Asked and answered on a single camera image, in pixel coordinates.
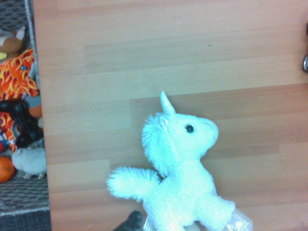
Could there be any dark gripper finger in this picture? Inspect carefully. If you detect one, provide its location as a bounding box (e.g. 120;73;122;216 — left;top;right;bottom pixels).
112;210;145;231

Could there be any grey stuffed toy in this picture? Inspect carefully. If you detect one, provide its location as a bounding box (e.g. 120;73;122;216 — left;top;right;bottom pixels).
11;147;48;179

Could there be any grey woven basket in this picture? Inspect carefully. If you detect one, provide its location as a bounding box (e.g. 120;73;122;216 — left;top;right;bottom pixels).
0;0;52;231

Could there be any blue toy car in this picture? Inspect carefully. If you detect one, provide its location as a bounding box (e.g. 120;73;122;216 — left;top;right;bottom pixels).
302;22;308;73

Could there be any red blue hero plush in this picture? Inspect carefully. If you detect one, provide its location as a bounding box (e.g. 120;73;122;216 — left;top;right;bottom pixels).
0;131;10;153

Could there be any brown stuffed toy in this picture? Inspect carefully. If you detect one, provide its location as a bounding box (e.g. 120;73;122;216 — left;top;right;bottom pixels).
0;25;26;61

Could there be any black plastic toy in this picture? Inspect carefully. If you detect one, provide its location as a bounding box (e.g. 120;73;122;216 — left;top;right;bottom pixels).
0;98;44;149

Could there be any white unicorn stuffed toy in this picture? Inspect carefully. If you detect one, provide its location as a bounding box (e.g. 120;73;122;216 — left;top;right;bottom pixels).
106;90;254;231

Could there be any orange ball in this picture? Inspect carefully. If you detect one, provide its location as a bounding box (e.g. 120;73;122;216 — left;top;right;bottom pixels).
0;156;16;184

